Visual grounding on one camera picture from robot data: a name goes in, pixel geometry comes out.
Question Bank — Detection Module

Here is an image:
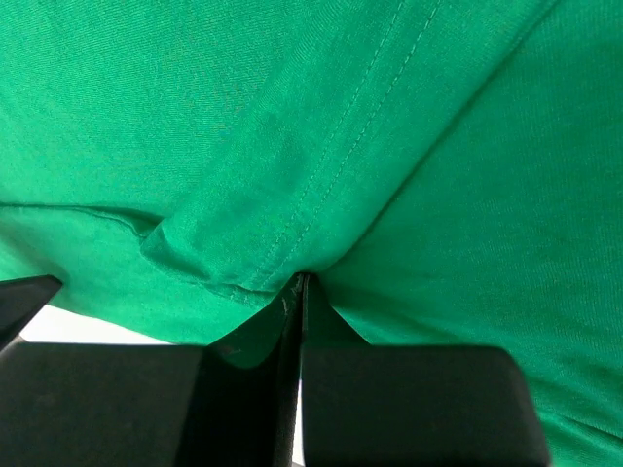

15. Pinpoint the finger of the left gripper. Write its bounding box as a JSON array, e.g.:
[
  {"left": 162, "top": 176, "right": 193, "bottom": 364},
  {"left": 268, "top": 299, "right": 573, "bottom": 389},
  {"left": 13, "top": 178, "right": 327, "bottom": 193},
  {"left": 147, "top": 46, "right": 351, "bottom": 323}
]
[{"left": 1, "top": 275, "right": 62, "bottom": 350}]

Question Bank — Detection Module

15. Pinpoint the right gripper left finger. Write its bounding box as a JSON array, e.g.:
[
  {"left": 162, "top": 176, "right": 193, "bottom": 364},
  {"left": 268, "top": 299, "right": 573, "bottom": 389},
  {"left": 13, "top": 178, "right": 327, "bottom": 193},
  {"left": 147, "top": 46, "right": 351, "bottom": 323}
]
[{"left": 1, "top": 275, "right": 303, "bottom": 466}]

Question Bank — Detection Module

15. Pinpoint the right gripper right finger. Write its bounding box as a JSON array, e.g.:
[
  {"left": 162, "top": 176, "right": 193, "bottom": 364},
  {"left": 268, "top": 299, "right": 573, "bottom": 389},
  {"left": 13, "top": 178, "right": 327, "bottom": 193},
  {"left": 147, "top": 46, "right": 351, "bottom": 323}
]
[{"left": 301, "top": 276, "right": 552, "bottom": 466}]

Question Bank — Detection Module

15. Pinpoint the green t-shirt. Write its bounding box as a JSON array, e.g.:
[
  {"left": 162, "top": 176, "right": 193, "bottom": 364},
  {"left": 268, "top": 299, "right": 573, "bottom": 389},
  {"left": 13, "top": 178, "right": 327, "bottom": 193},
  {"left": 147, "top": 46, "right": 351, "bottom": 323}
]
[{"left": 1, "top": 1, "right": 622, "bottom": 466}]

